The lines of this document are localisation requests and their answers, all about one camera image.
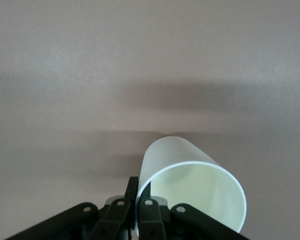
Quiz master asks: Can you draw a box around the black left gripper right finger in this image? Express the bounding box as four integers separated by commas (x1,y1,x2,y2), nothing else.
136,183,246,240

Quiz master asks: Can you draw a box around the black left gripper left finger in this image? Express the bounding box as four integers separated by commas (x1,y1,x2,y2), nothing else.
9,176,140,240

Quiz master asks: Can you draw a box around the white paper cup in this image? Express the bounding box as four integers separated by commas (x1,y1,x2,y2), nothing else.
136,135,248,235

